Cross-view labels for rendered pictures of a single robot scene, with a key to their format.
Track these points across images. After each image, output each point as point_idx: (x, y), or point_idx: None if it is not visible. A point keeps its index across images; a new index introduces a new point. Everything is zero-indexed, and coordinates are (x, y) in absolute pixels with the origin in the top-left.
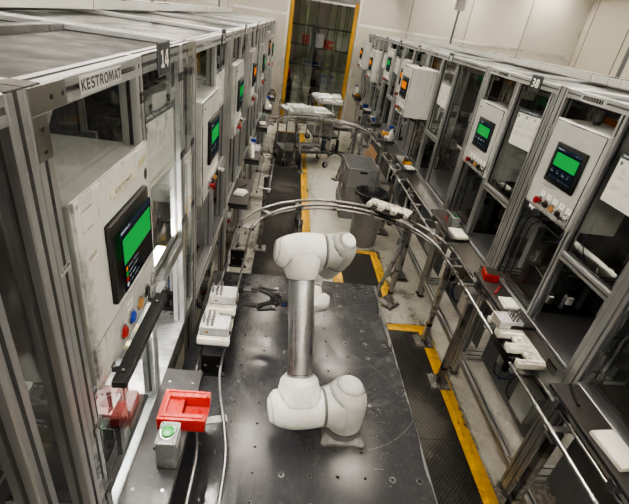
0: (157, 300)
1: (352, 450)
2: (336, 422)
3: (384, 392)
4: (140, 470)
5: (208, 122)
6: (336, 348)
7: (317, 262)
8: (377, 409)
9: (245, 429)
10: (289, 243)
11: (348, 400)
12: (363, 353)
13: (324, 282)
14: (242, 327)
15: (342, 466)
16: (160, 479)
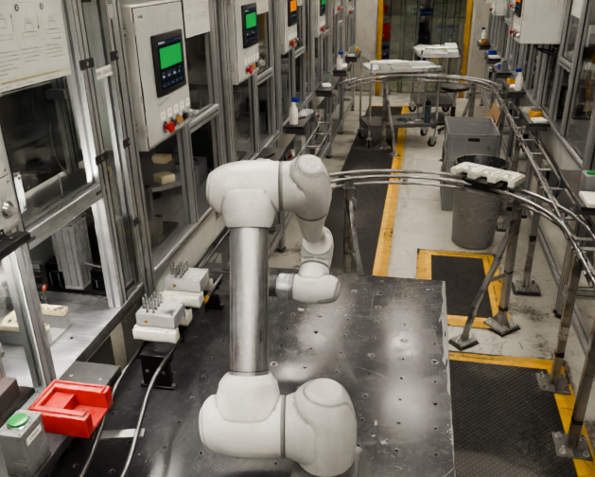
0: (10, 238)
1: None
2: (300, 449)
3: (414, 425)
4: None
5: (150, 37)
6: (354, 362)
7: (264, 200)
8: (395, 449)
9: (181, 458)
10: (222, 173)
11: (314, 413)
12: (396, 370)
13: (363, 276)
14: (222, 330)
15: None
16: None
